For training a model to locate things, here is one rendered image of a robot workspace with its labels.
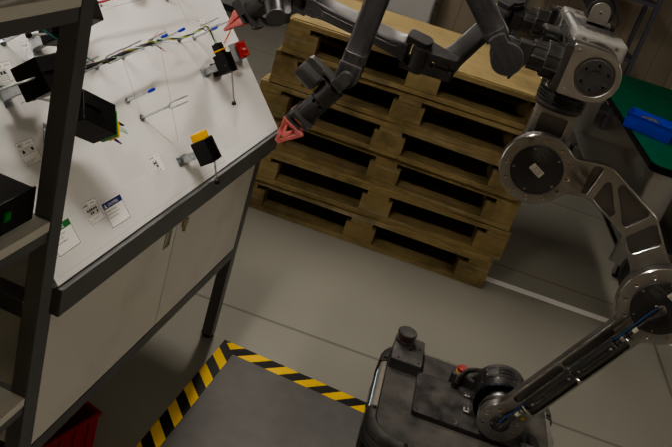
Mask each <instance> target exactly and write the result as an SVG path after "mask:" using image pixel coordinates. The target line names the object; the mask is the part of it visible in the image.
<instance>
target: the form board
mask: <svg viewBox="0 0 672 447"><path fill-rule="evenodd" d="M109 3H110V5H111V7H112V8H109V9H106V10H102V11H101V12H102V15H103V18H104V20H103V21H101V22H99V23H97V24H95V25H93V26H92V27H91V34H90V40H89V47H88V54H87V57H88V58H90V59H92V58H94V57H96V56H99V58H96V59H94V60H93V61H95V62H98V61H100V60H103V59H105V57H106V56H107V55H109V54H111V53H113V52H115V51H117V50H119V49H121V48H123V47H124V48H125V47H127V46H129V45H131V44H133V43H135V42H137V41H139V40H142V41H141V42H139V43H137V44H135V45H133V46H131V47H129V48H127V49H130V48H133V47H135V46H139V45H140V44H144V43H146V42H148V40H149V39H150V38H152V37H154V35H155V34H156V33H157V32H158V34H160V33H163V32H165V31H166V33H167V34H168V35H170V34H172V33H174V32H176V31H178V30H179V29H181V28H183V27H184V28H185V30H184V31H182V32H180V33H177V34H174V35H172V36H170V37H169V38H174V37H180V36H184V35H187V34H190V33H192V32H194V31H196V30H198V29H200V28H199V25H198V23H197V21H196V19H200V18H204V20H205V22H206V23H207V22H209V21H211V20H213V19H215V18H218V17H219V19H217V20H215V21H213V22H210V23H208V24H207V26H208V27H209V28H210V27H213V26H215V25H217V24H219V23H221V24H222V23H224V22H226V21H228V20H229V18H228V16H227V14H226V11H225V9H224V7H223V5H222V2H221V0H169V1H166V0H110V1H109ZM166 33H164V34H166ZM158 34H157V35H158ZM164 34H162V35H164ZM200 34H202V32H201V31H199V32H198V33H195V34H194V35H191V36H189V37H186V38H184V39H182V40H181V43H179V42H178V41H177V39H176V40H170V41H167V40H166V41H164V42H162V43H159V45H158V46H159V47H161V48H163V49H164V50H165V51H166V52H165V51H162V50H161V49H160V48H158V47H157V46H153V47H151V46H147V47H145V48H144V49H143V50H140V51H137V52H135V53H133V54H131V55H129V56H127V57H125V60H122V59H120V60H118V61H116V62H114V63H112V64H107V63H106V64H103V65H101V66H99V69H98V70H96V69H95V68H94V69H92V70H90V71H88V72H86V73H85V74H84V80H83V87H82V89H84V90H86V91H88V92H90V93H92V94H94V95H96V96H98V97H100V98H102V99H104V100H106V101H108V102H110V103H112V104H114V105H115V107H116V111H117V121H118V122H120V123H122V124H124V126H121V127H122V128H124V129H125V130H126V131H127V132H128V134H126V133H124V132H121V131H120V137H119V138H117V140H119V141H120V142H121V143H122V144H119V143H117V142H116V141H114V140H112V141H109V140H108V141H106V142H101V141H99V142H97V143H94V144H93V143H90V142H88V141H86V140H83V139H81V138H79V137H76V136H75V140H74V147H73V153H72V160H71V166H70V173H69V180H68V186H67V193H66V200H65V206H64V213H63V220H64V219H65V218H67V217H68V218H69V220H70V222H71V223H72V225H73V227H74V229H75V231H76V233H77V234H78V236H79V238H80V240H81V242H82V243H81V244H80V245H78V246H77V247H75V248H74V249H73V250H71V251H70V252H68V253H67V254H65V255H64V256H63V257H61V258H59V256H58V254H57V259H56V266H55V273H54V279H53V286H52V288H56V287H59V286H60V285H61V284H63V283H64V282H66V281H67V280H68V279H70V278H71V277H73V276H74V275H75V274H77V273H78V272H79V271H81V270H82V269H84V268H85V267H86V266H88V265H89V264H91V263H92V262H93V261H95V260H96V259H98V258H99V257H100V256H102V255H103V254H105V253H106V252H107V251H109V250H110V249H111V248H113V247H114V246H116V245H117V244H118V243H120V242H121V241H123V240H124V239H125V238H127V237H128V236H130V235H131V234H132V233H134V232H135V231H137V230H138V229H139V228H141V227H142V226H143V225H145V224H146V223H148V222H149V221H150V220H152V219H153V218H155V217H156V216H157V215H159V214H160V213H162V212H163V211H164V210H166V209H167V208H169V207H170V206H171V205H173V204H174V203H175V202H177V201H178V200H180V199H181V198H182V197H184V196H185V195H187V194H188V193H189V192H191V191H192V190H194V189H195V188H196V187H198V186H199V185H201V184H202V183H203V182H205V181H206V180H207V179H209V178H210V177H212V176H213V175H214V174H215V169H214V162H213V163H210V164H207V165H205V166H202V167H201V166H200V164H199V162H198V160H197V159H196V160H194V161H191V162H188V163H186V164H184V165H183V166H181V167H180V166H179V164H178V162H177V160H176V158H178V157H180V156H181V155H183V154H184V153H185V154H188V153H190V152H193V150H192V148H191V144H193V142H192V140H191V138H190V136H192V135H193V134H195V133H197V132H199V131H202V130H204V129H206V131H207V133H208V135H209V136H210V135H212V136H213V138H214V141H215V143H216V145H217V147H218V149H219V151H220V153H221V155H222V157H221V158H219V159H218V160H216V169H217V172H219V171H220V170H221V169H223V168H224V167H226V166H227V165H228V164H230V163H231V162H233V161H234V160H235V159H237V158H238V157H239V156H241V155H242V154H244V153H245V152H246V151H248V150H249V149H251V148H252V147H253V146H255V145H256V144H258V143H259V142H260V141H262V140H263V139H264V138H266V137H267V136H269V135H270V134H271V133H273V132H274V131H276V130H277V129H278V128H277V125H276V123H275V121H274V119H273V116H272V114H271V112H270V110H269V107H268V105H267V103H266V101H265V98H264V96H263V94H262V92H261V90H260V87H259V85H258V83H257V81H256V78H255V76H254V74H253V72H252V69H251V67H250V65H249V63H248V61H247V58H244V59H242V60H239V61H237V62H235V64H236V66H237V69H238V70H236V71H234V72H233V86H234V99H235V101H236V105H235V106H233V105H232V104H231V103H232V100H233V96H232V82H231V73H229V74H226V75H222V76H218V77H214V74H213V73H212V74H211V75H210V76H205V77H203V75H202V73H201V70H200V69H202V68H207V67H209V66H210V64H213V63H215V62H214V60H213V57H214V56H216V55H215V53H214V54H213V52H214V51H213V49H212V45H214V43H215V42H214V40H213V38H212V36H211V34H207V35H202V36H200V37H197V38H196V40H195V41H194V40H193V38H192V36H198V35H200ZM162 35H160V36H158V37H156V38H154V39H153V40H155V39H157V38H159V37H161V36H162ZM26 41H28V38H26V37H25V34H21V35H20V36H18V37H16V38H14V39H12V40H10V41H8V42H7V46H5V47H3V46H2V45H1V44H0V62H3V61H7V60H10V62H11V64H12V66H13V68H14V67H16V66H18V65H20V64H22V63H24V62H26V61H28V58H27V56H26V54H25V52H24V50H23V48H22V46H21V44H20V43H21V42H26ZM127 49H125V50H127ZM151 88H156V90H155V91H153V92H151V93H147V94H145V95H142V96H140V97H138V98H136V99H133V100H131V101H130V103H129V104H127V103H126V101H125V99H126V98H128V99H130V98H133V97H135V96H137V95H139V94H142V93H144V92H146V91H148V90H149V89H151ZM186 95H188V96H187V97H185V98H183V99H180V100H178V101H176V102H173V103H171V105H170V107H174V106H176V105H178V104H181V103H183V102H185V101H188V102H187V103H185V104H183V105H180V106H178V107H176V108H173V109H169V108H167V109H165V110H163V111H160V112H158V113H156V114H153V115H151V116H149V117H146V118H145V121H141V120H140V117H139V116H140V115H141V114H142V115H144V116H145V115H147V114H149V113H152V112H154V111H156V110H159V109H161V108H163V107H166V106H167V105H169V103H170V102H172V101H174V100H176V99H179V98H181V97H183V96H186ZM12 102H13V104H14V106H13V107H9V108H6V109H5V107H4V105H3V103H2V101H1V99H0V173H1V174H3V175H6V176H8V177H10V178H13V179H15V180H17V181H20V182H22V183H24V184H27V185H29V186H31V187H33V186H36V193H35V200H34V208H33V213H34V214H35V208H36V201H37V193H38V186H39V178H40V171H41V163H42V161H40V162H38V163H36V164H34V165H32V166H29V167H27V166H26V164H25V163H24V161H23V159H22V157H21V155H20V153H19V151H18V150H17V148H16V146H15V144H17V143H19V142H21V141H23V140H26V139H28V138H30V137H31V138H32V140H33V141H34V143H35V145H36V147H37V149H38V151H39V153H40V154H41V156H43V148H44V144H43V123H45V124H47V118H48V110H49V103H50V102H46V101H42V100H35V101H31V102H28V103H26V101H25V99H24V97H23V95H20V96H18V97H16V98H14V99H12ZM157 151H158V152H159V154H160V156H161V158H162V160H163V162H164V164H165V166H166V168H167V170H165V171H164V172H162V173H161V174H159V175H158V176H157V175H156V173H155V171H154V169H153V167H152V165H151V163H150V161H149V159H148V157H149V156H151V155H152V154H154V153H156V152H157ZM118 194H120V195H121V197H122V199H123V201H124V203H125V205H126V207H127V209H128V211H129V213H130V215H131V218H130V219H128V220H127V221H125V222H124V223H122V224H121V225H119V226H118V227H116V228H114V229H113V228H112V226H111V224H110V222H109V220H108V218H107V216H106V214H105V212H104V210H103V208H102V206H101V204H102V203H104V202H106V201H108V200H109V199H111V198H113V197H114V196H116V195H118ZM93 197H95V199H96V201H97V203H98V205H99V207H100V209H101V211H102V213H103V215H104V217H105V218H104V219H102V220H101V221H99V222H97V223H96V224H94V225H93V226H91V224H90V222H89V220H88V218H87V216H86V215H85V213H84V211H83V209H82V207H81V204H83V203H85V202H86V201H88V200H90V199H91V198H93Z"/></svg>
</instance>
